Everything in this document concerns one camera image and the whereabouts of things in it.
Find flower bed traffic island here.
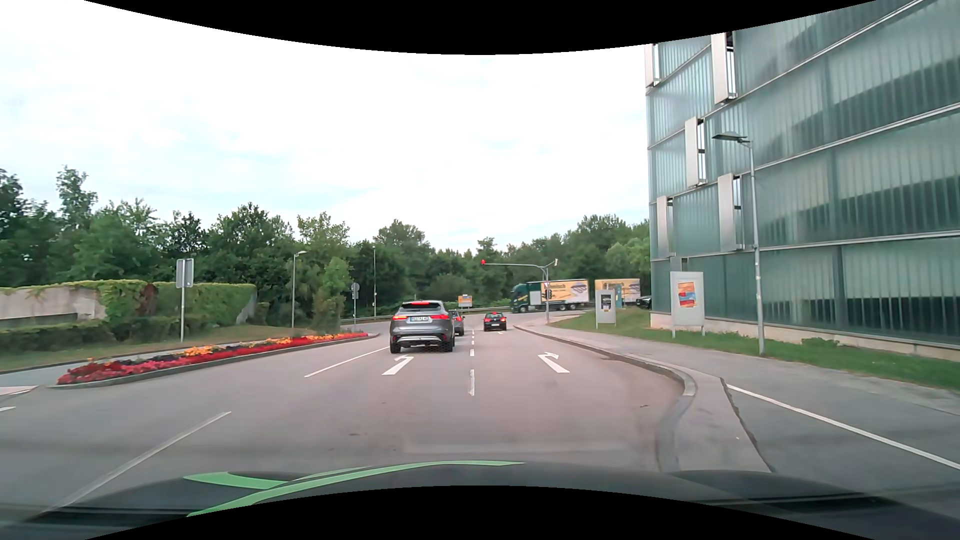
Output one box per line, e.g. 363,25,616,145
56,331,381,389

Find grey asphalt road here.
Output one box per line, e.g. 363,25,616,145
0,310,774,526

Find glass-clad building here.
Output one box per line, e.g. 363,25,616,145
643,0,960,363

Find large poster display board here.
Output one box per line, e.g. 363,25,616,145
669,270,706,339

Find grey lamp post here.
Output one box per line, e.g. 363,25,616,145
711,131,767,357

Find car's own bonnet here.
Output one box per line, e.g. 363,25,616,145
0,459,960,540

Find road sign on post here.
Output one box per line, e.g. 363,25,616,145
174,257,195,344

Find grass verge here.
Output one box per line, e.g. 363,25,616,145
553,306,960,393

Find grey suv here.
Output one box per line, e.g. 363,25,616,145
388,300,456,354

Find green hedge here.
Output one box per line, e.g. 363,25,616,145
0,279,258,354

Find grey paved cycle path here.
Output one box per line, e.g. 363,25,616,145
516,313,960,496

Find wood of trees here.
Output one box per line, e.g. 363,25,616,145
0,166,652,329

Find guard rail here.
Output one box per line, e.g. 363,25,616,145
339,306,519,326

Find green and white lorry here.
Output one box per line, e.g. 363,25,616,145
510,278,642,314

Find concrete wall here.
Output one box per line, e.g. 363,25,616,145
0,285,108,329

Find road markings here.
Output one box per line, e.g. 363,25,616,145
0,325,571,511

